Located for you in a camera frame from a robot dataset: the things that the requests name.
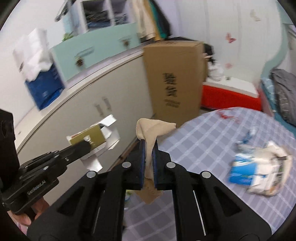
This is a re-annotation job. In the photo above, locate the olive green small box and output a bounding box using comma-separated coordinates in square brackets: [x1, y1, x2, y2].
[66, 114, 120, 172]

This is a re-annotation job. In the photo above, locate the blue white tissue packet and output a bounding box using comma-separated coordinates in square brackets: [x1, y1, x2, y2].
[228, 128, 293, 196]

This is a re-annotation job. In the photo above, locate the beige sock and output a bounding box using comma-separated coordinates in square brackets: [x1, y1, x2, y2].
[134, 117, 177, 205]

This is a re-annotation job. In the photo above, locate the person's left hand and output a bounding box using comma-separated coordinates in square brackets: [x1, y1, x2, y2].
[8, 197, 50, 226]

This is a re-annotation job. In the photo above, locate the grey checked tablecloth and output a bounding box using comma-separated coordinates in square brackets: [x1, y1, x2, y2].
[122, 108, 295, 240]

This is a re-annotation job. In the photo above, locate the blue paper bag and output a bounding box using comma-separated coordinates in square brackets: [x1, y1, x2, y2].
[25, 64, 65, 110]

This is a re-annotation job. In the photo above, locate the long white low cabinet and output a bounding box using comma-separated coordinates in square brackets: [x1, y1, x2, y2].
[14, 49, 155, 204]

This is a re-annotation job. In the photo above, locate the teal drawer unit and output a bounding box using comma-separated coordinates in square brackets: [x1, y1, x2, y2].
[51, 23, 140, 81]

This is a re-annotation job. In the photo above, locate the white paper shopping bag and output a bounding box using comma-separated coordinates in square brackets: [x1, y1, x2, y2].
[13, 28, 53, 82]

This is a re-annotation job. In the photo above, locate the red storage box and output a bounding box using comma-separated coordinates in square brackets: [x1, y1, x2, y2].
[201, 76, 261, 111]

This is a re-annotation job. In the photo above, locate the white plastic bag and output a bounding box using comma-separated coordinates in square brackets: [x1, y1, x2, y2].
[208, 60, 224, 81]

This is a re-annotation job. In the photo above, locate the tall brown cardboard box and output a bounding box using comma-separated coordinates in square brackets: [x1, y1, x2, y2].
[143, 41, 207, 126]

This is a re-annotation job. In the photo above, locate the teal candy print mattress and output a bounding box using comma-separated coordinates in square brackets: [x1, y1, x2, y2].
[260, 77, 296, 133]

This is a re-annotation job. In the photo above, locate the purple cubby shelf staircase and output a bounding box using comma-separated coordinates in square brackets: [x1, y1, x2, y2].
[60, 0, 135, 36]

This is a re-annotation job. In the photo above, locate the grey folded duvet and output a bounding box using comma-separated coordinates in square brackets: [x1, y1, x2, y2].
[270, 68, 295, 126]

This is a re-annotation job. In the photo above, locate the grey metal handrail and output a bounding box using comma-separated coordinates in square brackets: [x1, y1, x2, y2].
[55, 0, 72, 22]

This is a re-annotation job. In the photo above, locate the hanging clothes row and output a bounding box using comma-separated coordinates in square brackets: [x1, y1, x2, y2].
[131, 0, 172, 42]

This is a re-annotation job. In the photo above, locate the white wardrobe with butterflies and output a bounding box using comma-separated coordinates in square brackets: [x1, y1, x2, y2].
[177, 0, 287, 82]

